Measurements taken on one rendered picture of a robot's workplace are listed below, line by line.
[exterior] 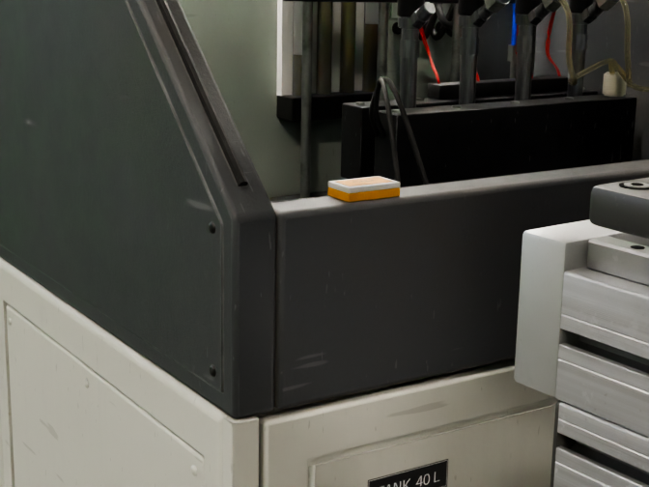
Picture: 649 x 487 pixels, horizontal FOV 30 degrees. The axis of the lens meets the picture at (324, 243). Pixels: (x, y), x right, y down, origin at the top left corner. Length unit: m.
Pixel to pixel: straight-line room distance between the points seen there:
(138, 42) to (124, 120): 0.07
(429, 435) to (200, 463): 0.20
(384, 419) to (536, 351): 0.34
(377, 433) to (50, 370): 0.42
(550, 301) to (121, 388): 0.55
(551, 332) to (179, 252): 0.39
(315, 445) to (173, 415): 0.13
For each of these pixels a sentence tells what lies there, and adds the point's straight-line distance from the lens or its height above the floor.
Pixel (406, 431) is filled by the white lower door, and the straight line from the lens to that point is 1.03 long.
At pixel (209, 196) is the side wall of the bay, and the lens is 0.92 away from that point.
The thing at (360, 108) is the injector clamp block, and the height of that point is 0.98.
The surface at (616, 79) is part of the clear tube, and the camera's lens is 1.43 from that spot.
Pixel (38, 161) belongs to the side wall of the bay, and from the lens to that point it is 1.26.
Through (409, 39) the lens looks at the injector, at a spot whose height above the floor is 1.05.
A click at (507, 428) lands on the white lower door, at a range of 1.11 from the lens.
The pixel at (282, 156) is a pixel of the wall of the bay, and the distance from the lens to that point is 1.54.
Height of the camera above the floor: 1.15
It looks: 14 degrees down
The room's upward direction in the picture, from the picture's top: 1 degrees clockwise
